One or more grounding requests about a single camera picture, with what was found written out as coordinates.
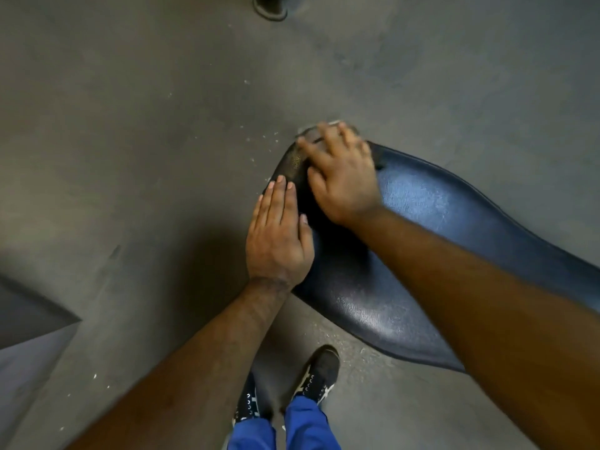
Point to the person's left hand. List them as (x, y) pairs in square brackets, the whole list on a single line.
[(277, 248)]

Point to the person's right hand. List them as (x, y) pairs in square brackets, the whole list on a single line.
[(347, 182)]

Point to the person's left middle finger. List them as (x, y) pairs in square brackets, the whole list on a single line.
[(278, 199)]

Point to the person's right little finger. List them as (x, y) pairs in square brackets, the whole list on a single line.
[(364, 148)]

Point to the person's right thumb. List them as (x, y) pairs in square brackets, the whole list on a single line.
[(316, 182)]

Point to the person's right middle finger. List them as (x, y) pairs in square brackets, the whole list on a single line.
[(331, 138)]

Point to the person's left little finger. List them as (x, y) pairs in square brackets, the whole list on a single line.
[(256, 213)]

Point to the person's left thumb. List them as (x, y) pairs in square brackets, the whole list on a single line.
[(306, 231)]

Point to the dark blue vinyl seat cushion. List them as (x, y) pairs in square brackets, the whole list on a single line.
[(422, 215)]

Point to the person's left forearm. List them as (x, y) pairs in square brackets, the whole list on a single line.
[(197, 370)]

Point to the person's right forearm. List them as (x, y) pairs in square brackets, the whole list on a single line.
[(492, 318)]

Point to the black white right shoe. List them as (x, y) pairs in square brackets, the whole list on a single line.
[(318, 372)]

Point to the black white shoe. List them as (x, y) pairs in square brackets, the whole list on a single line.
[(247, 402), (318, 372)]

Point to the black white left shoe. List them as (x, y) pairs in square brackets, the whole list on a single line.
[(247, 402)]

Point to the blue trousers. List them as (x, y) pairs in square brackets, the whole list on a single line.
[(304, 428)]

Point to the grey panel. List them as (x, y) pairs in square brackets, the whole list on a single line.
[(28, 351)]

